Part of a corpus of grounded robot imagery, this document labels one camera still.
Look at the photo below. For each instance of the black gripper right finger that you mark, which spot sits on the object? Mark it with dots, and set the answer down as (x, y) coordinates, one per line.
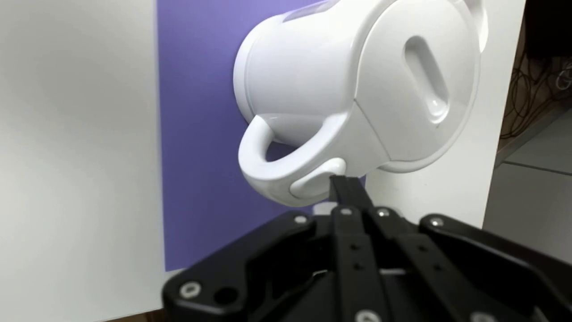
(450, 291)

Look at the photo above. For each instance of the purple mat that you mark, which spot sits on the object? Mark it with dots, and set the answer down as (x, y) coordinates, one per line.
(206, 200)

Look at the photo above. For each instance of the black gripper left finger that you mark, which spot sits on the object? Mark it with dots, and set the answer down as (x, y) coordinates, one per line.
(360, 289)

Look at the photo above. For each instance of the white electric kettle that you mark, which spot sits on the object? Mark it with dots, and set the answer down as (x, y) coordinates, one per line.
(351, 85)

